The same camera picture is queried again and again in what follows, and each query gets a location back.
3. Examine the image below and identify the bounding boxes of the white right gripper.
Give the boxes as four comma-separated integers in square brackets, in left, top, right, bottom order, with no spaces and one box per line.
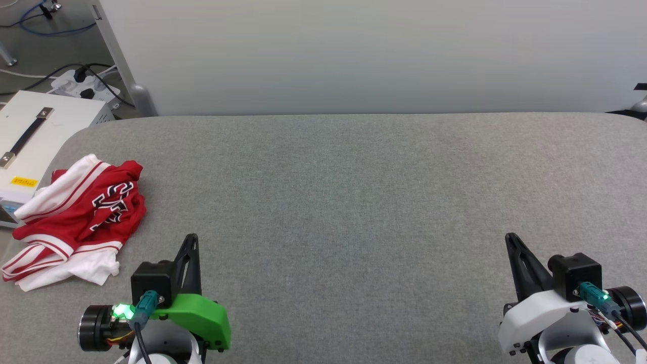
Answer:
[498,233,598,354]

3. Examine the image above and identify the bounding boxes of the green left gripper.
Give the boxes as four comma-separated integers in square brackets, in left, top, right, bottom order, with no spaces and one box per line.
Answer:
[150,234,232,351]

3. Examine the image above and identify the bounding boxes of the red and white basketball jersey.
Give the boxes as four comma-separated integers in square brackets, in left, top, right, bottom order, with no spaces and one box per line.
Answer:
[0,154,147,293]

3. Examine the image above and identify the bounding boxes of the black right gripper motor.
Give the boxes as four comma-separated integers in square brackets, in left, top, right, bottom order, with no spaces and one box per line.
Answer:
[607,286,647,319]

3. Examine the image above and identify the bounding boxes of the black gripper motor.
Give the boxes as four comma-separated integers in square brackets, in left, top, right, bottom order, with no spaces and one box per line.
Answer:
[77,305,116,352]
[607,286,647,319]

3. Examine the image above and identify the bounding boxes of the black left gripper motor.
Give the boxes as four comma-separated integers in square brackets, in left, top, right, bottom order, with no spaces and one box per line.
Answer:
[77,305,116,352]

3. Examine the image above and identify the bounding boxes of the white equipment box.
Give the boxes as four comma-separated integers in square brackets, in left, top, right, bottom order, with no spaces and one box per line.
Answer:
[0,90,116,229]

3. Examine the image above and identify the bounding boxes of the white power strip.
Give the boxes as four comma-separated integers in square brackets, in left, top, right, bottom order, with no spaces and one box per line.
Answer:
[50,69,122,110]

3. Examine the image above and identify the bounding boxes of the white partition panel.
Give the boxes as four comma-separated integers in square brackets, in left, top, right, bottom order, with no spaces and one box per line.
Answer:
[86,0,647,118]

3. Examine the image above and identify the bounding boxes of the grey metal leg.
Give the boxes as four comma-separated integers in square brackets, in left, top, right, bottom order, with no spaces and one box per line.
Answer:
[0,40,18,67]

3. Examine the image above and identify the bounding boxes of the teal left cable connector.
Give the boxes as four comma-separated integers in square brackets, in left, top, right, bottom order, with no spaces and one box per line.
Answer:
[132,290,160,327]

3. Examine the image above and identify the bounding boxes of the teal cable connector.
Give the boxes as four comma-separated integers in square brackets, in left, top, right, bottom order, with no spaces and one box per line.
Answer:
[132,290,160,327]
[576,282,621,318]

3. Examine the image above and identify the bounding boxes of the teal right cable connector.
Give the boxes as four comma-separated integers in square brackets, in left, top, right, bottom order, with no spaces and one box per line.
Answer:
[576,282,621,318]

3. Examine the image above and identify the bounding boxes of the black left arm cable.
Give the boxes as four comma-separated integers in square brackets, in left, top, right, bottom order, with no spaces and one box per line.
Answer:
[132,324,152,364]

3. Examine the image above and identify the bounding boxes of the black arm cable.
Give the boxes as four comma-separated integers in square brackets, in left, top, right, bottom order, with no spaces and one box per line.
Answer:
[132,324,152,364]
[612,311,647,352]

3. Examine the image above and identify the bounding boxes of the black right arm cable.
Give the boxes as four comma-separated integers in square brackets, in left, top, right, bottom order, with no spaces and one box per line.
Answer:
[612,311,647,352]

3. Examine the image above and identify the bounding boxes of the black power cable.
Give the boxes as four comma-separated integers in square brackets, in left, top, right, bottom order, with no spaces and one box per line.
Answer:
[0,63,136,108]

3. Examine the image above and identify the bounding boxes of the black strap handle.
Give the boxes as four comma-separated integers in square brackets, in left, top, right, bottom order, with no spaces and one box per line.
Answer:
[0,107,55,169]

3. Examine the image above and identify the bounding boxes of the blue cable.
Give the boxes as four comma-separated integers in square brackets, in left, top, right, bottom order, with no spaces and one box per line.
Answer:
[19,0,98,37]

